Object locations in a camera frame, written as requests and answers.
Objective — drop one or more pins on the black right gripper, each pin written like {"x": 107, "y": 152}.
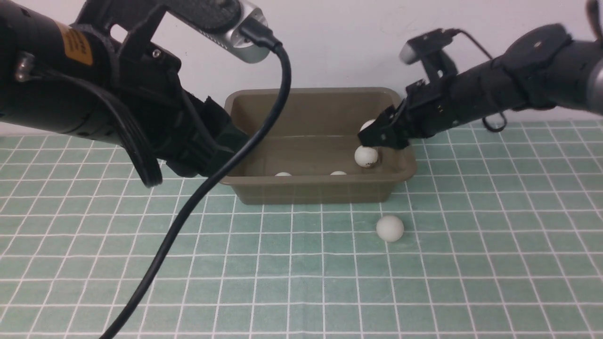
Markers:
{"x": 426, "y": 111}

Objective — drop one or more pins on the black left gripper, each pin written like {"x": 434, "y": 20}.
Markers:
{"x": 159, "y": 120}

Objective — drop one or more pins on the white table-tennis ball with logo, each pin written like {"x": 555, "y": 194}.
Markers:
{"x": 366, "y": 157}

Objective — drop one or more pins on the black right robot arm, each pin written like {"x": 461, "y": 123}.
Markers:
{"x": 543, "y": 69}

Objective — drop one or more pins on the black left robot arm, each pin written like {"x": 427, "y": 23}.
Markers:
{"x": 103, "y": 79}

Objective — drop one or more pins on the olive plastic bin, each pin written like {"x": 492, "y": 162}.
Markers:
{"x": 315, "y": 135}

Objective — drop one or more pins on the green checkered tablecloth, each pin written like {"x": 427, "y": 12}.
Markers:
{"x": 503, "y": 240}

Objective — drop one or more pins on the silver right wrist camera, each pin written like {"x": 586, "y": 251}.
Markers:
{"x": 428, "y": 49}

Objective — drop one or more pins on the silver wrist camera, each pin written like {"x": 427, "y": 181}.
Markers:
{"x": 428, "y": 49}
{"x": 237, "y": 26}

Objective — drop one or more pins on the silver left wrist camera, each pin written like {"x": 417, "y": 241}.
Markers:
{"x": 237, "y": 26}

